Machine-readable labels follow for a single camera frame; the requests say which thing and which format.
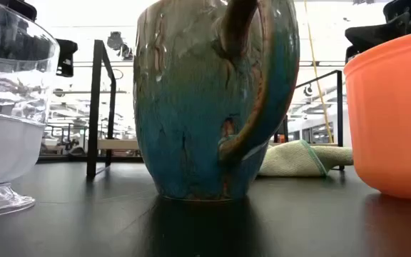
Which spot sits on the green microfiber cloth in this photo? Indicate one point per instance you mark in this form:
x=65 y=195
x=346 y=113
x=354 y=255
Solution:
x=291 y=160

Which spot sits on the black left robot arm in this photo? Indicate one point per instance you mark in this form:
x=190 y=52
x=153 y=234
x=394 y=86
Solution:
x=66 y=53

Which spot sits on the ceiling mounted black camera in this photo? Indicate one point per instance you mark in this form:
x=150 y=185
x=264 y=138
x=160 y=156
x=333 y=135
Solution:
x=118 y=44

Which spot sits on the wooden shelf with black frame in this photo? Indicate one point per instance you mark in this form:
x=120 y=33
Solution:
x=93 y=107

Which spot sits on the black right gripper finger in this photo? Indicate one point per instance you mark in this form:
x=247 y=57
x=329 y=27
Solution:
x=351 y=54
x=376 y=35

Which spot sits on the orange plastic mug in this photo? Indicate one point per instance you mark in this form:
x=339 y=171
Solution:
x=394 y=125

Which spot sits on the teal brown glazed ceramic mug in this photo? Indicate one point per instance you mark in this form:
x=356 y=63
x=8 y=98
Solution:
x=191 y=125

